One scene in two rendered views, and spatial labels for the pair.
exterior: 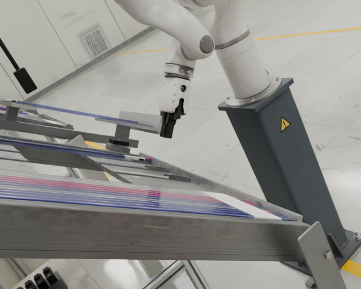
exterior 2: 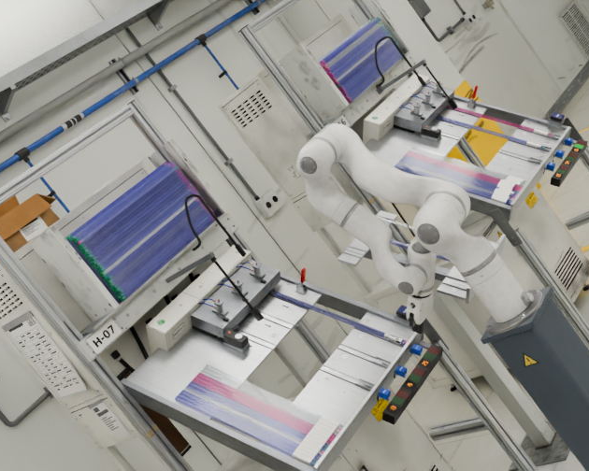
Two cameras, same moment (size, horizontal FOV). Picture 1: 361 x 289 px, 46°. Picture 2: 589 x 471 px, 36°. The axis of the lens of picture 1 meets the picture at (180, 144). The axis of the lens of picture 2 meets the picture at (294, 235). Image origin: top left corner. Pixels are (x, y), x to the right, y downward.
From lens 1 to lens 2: 256 cm
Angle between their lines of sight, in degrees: 68
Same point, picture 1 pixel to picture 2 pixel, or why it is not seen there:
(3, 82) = not seen: outside the picture
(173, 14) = (378, 260)
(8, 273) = not seen: hidden behind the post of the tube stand
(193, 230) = (247, 448)
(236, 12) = (453, 254)
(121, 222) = (217, 432)
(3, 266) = not seen: hidden behind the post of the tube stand
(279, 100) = (519, 338)
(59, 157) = (356, 313)
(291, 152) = (544, 388)
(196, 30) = (392, 278)
